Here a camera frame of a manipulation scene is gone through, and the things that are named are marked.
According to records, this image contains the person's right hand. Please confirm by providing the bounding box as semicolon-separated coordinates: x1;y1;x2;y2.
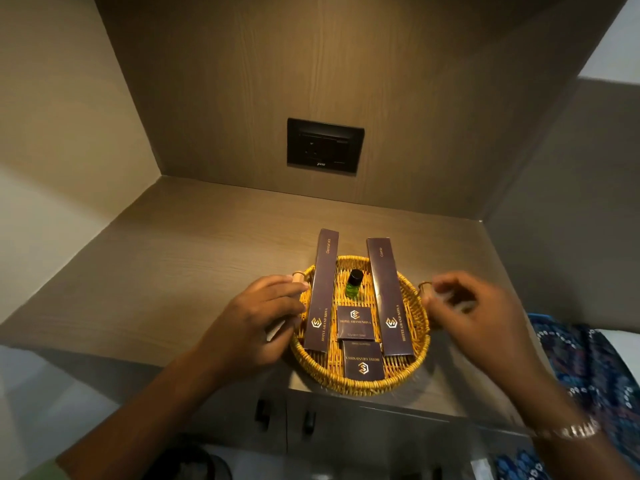
422;272;539;391

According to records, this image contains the person's left hand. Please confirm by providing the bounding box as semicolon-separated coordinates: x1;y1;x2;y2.
199;275;311;389

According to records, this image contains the yellow wicker basket tray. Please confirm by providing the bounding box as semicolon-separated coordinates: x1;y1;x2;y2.
290;255;434;397

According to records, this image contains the person's right forearm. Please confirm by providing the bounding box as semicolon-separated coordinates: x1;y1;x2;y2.
500;359;640;480

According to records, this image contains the person's left forearm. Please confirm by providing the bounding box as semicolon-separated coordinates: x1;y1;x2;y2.
56;342;228;480

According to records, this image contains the long brown box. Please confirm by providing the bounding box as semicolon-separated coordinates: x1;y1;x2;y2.
303;228;340;353
366;238;415;357

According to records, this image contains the small green bottle black cap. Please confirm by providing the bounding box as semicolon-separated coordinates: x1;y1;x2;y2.
344;269;364;300

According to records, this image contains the small square brown box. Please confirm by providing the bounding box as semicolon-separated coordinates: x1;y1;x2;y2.
342;340;386;382
336;306;376;341

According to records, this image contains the dark round object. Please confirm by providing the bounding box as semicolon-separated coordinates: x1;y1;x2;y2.
144;444;234;480

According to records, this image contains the black wall socket panel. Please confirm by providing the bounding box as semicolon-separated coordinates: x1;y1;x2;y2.
286;118;365;175

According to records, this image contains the metal wrist bracelet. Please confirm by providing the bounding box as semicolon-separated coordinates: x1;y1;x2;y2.
531;417;602;441

